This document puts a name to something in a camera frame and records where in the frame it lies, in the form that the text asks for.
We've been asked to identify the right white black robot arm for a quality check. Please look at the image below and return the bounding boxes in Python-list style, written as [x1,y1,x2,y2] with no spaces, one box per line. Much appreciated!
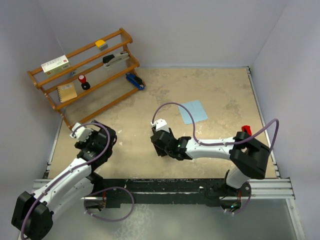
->
[150,129,270,196]

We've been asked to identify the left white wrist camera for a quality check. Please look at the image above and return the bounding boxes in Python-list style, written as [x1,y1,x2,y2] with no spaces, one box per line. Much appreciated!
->
[69,122,93,142]

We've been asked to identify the blue black stapler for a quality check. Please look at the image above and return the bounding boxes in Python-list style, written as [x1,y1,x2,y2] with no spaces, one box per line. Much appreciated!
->
[125,72,145,90]

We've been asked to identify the yellow grey eraser block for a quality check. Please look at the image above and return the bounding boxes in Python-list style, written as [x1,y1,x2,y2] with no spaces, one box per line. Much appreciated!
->
[95,39,108,51]

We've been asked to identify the black silver stapler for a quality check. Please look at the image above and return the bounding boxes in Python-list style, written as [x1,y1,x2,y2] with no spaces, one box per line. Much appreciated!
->
[102,51,130,69]

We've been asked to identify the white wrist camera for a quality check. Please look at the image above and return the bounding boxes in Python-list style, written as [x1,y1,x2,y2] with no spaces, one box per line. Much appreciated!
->
[151,118,169,132]
[69,122,93,142]

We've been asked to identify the light blue cleaning cloth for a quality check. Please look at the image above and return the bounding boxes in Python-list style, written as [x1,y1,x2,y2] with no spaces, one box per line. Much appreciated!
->
[178,100,208,125]

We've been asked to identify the red black stamp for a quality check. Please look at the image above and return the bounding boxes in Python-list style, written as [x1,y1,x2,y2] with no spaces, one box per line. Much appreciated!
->
[78,75,91,91]

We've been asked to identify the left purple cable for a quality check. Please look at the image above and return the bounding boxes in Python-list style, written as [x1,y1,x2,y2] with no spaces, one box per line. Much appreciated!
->
[19,122,135,238]

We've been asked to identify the red sunglasses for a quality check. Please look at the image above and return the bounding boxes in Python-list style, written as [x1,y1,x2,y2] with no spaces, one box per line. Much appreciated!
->
[241,125,252,136]

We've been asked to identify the wooden three-tier shelf rack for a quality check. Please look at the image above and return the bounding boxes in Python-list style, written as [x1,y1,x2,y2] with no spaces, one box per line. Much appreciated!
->
[27,28,146,129]

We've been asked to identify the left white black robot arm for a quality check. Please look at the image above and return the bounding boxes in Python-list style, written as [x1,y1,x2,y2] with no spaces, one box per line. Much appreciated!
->
[11,120,117,240]

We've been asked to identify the brown spiral notebook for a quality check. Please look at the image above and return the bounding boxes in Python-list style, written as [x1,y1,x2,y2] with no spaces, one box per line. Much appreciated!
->
[57,82,78,103]

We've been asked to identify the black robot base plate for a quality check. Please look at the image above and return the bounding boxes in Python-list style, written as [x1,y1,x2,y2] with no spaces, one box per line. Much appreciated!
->
[87,172,252,209]

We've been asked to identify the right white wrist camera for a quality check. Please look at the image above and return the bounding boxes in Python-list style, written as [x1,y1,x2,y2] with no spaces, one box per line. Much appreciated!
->
[151,118,169,132]

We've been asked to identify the white staples box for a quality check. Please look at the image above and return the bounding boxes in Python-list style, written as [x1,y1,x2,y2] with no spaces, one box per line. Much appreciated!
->
[41,55,71,77]

